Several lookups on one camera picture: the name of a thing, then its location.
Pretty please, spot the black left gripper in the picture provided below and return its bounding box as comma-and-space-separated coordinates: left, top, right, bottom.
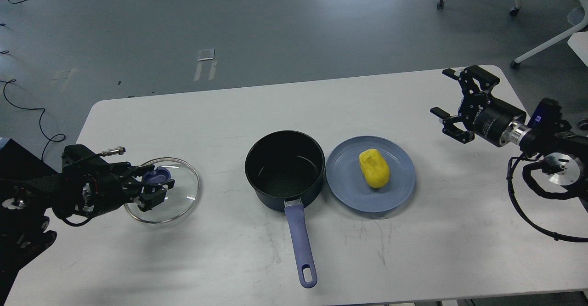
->
60, 161, 175, 217

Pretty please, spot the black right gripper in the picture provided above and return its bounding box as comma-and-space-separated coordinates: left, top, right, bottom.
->
430, 65, 526, 147

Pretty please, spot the glass pot lid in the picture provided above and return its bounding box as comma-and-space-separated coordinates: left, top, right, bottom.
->
124, 157, 200, 225

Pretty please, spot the yellow potato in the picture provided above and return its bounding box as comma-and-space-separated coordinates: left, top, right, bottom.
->
358, 148, 390, 188

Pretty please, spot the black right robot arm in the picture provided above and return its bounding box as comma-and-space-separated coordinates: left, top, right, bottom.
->
430, 65, 587, 243

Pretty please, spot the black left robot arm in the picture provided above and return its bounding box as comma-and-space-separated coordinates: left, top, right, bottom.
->
1, 145, 175, 300

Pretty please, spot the blue plate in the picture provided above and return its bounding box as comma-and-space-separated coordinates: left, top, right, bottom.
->
325, 135, 416, 213

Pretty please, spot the black box at left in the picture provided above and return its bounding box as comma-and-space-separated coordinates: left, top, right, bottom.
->
0, 138, 57, 193

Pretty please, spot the dark blue saucepan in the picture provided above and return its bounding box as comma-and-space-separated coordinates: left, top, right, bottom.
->
244, 130, 326, 289

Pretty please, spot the white chair base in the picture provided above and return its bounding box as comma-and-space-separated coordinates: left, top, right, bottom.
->
510, 0, 588, 69

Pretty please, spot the black floor cable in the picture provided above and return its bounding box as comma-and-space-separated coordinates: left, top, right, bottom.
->
0, 49, 67, 162

